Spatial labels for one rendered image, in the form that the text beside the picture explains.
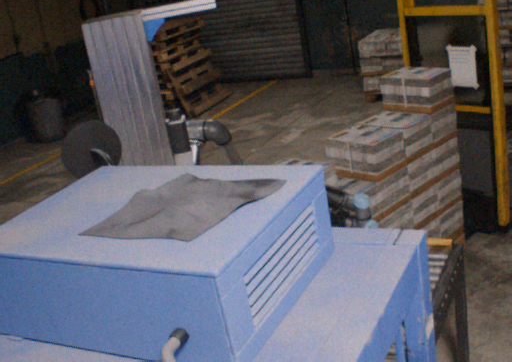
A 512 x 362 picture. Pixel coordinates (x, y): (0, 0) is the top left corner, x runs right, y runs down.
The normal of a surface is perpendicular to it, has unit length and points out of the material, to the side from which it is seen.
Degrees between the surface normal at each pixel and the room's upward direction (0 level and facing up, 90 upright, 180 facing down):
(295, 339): 0
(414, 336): 90
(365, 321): 0
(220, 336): 90
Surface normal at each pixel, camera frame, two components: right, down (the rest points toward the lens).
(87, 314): -0.36, 0.37
